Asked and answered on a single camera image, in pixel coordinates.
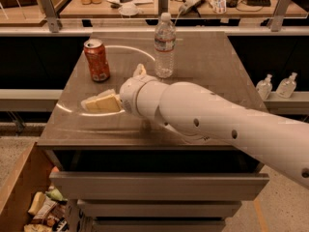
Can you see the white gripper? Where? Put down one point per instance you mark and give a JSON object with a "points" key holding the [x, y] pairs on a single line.
{"points": [[129, 94]]}

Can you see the green snack bag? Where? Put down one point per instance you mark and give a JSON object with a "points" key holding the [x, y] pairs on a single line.
{"points": [[56, 195]]}

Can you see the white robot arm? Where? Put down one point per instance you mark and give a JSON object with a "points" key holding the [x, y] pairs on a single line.
{"points": [[195, 112]]}

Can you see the metal railing post left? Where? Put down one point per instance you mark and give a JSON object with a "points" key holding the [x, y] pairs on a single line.
{"points": [[52, 18]]}

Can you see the grey power strip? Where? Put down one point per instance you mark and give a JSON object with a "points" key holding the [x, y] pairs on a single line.
{"points": [[188, 5]]}

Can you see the grey drawer cabinet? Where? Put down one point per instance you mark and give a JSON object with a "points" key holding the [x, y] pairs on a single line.
{"points": [[122, 173]]}

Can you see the clear plastic water bottle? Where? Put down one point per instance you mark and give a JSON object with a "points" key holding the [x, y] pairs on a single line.
{"points": [[164, 46]]}

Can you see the clear sanitizer bottle right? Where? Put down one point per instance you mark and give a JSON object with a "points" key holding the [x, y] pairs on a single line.
{"points": [[287, 86]]}

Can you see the metal railing post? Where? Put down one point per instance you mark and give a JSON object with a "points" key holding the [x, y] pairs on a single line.
{"points": [[162, 6], [275, 23], [52, 18]]}

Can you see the white bowl on desk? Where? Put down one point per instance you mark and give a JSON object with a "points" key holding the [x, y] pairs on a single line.
{"points": [[128, 10]]}

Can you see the yellow snack bag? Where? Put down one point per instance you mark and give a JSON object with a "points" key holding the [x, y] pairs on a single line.
{"points": [[37, 203]]}

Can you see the orange soda can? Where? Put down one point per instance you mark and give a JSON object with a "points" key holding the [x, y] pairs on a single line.
{"points": [[95, 53]]}

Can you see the wooden snack bin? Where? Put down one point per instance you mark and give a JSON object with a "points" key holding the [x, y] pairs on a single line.
{"points": [[30, 174]]}

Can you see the clear sanitizer bottle left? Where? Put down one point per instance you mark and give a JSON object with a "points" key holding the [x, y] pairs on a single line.
{"points": [[264, 87]]}

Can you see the clear sanitizer bottle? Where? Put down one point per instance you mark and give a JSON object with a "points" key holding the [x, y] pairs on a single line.
{"points": [[264, 87], [287, 86]]}

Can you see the metal railing post middle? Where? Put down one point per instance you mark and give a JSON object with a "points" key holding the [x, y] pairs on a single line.
{"points": [[162, 6]]}

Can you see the metal railing post right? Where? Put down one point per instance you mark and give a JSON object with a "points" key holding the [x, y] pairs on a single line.
{"points": [[275, 23]]}

